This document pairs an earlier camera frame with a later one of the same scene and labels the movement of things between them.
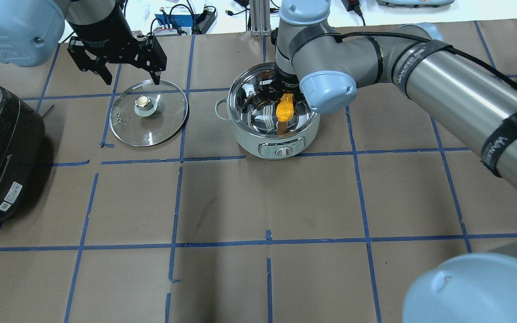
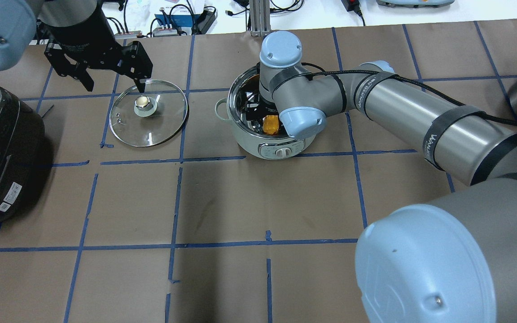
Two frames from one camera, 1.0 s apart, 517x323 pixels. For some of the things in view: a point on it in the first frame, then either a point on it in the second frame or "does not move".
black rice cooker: (8, 138) does not move
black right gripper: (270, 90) to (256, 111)
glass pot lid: (144, 114) does not move
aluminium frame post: (260, 18) does not move
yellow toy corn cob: (285, 108) to (271, 124)
